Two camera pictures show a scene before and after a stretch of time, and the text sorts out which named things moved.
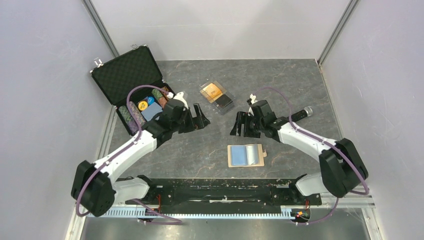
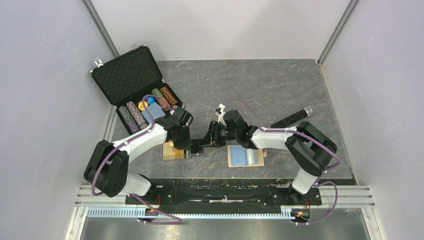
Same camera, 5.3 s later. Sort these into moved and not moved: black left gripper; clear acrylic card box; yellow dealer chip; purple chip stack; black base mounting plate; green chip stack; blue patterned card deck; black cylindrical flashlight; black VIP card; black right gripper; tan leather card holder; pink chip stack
Moved: black right gripper; black left gripper; clear acrylic card box; black VIP card
Not moved: yellow dealer chip; black base mounting plate; blue patterned card deck; pink chip stack; green chip stack; tan leather card holder; black cylindrical flashlight; purple chip stack
